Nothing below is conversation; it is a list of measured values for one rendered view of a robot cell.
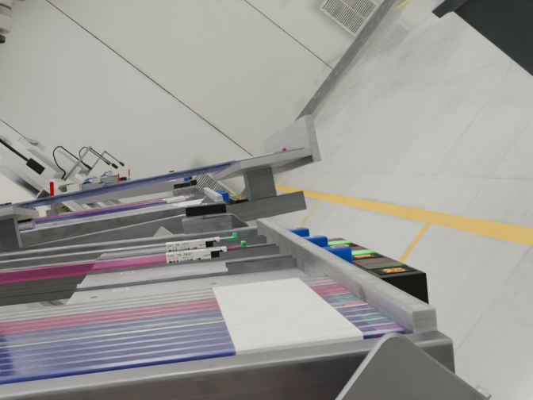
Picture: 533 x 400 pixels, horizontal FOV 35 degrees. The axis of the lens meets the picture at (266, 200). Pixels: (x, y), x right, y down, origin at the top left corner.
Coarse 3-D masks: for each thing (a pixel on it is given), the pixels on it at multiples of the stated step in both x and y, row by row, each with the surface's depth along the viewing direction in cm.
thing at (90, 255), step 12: (84, 252) 93; (96, 252) 93; (108, 252) 93; (120, 252) 93; (132, 252) 93; (144, 252) 93; (0, 264) 92; (12, 264) 92; (24, 264) 92; (36, 264) 92; (48, 264) 92
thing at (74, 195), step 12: (192, 168) 128; (204, 168) 128; (216, 168) 129; (132, 180) 127; (144, 180) 127; (156, 180) 127; (168, 180) 128; (72, 192) 125; (84, 192) 125; (96, 192) 126; (108, 192) 126; (12, 204) 123; (24, 204) 124; (36, 204) 124; (48, 204) 125
